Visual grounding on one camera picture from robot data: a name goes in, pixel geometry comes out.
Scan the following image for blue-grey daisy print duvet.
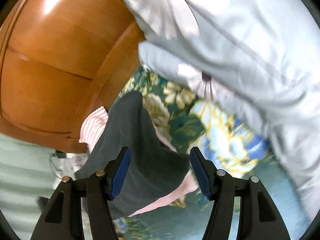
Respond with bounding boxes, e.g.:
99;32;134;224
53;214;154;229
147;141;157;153
117;0;320;228

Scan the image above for dark grey pants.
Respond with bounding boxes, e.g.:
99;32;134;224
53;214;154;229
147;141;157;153
74;90;192;217

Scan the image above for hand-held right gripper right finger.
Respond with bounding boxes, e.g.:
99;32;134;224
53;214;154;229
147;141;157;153
189;146;292;240

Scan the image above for white cable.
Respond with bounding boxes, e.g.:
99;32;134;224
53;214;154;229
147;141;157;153
50;154;64;178

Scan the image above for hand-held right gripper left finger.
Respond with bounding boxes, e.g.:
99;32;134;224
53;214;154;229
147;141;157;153
30;146;132;240

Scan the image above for orange wooden headboard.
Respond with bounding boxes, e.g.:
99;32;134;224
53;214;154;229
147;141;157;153
0;0;147;153

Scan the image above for teal floral bed sheet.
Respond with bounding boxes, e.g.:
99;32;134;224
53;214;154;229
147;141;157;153
110;70;310;240

